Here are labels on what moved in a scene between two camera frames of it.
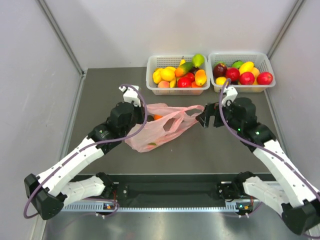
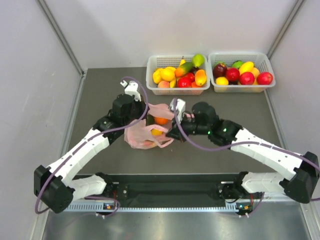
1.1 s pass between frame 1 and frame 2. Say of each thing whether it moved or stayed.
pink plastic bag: moved
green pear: stayed
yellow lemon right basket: stayed
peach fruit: stayed
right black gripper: moved
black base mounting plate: stayed
